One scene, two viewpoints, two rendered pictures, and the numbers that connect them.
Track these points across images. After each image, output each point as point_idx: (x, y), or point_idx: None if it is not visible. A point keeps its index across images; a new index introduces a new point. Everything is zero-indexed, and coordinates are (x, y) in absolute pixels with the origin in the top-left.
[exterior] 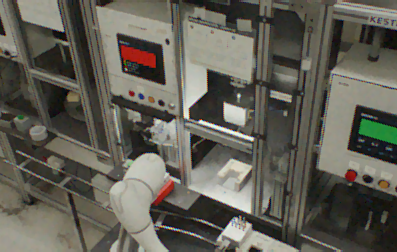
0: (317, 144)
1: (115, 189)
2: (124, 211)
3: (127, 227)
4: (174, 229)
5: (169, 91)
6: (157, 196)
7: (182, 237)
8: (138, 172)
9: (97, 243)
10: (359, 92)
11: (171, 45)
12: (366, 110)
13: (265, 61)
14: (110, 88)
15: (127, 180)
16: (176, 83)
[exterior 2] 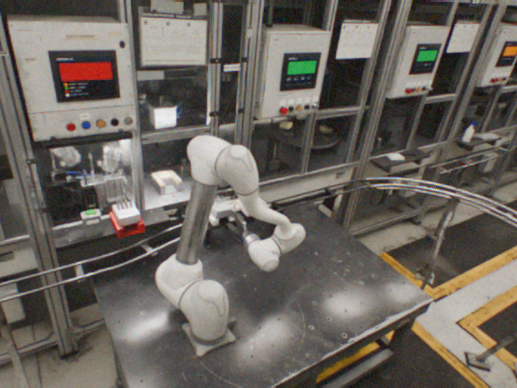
0: (256, 100)
1: (238, 152)
2: (253, 168)
3: (253, 186)
4: (169, 242)
5: (125, 104)
6: (143, 221)
7: (164, 255)
8: (222, 142)
9: (105, 313)
10: (285, 43)
11: (127, 47)
12: (291, 55)
13: (219, 38)
14: (34, 134)
15: (225, 150)
16: (133, 91)
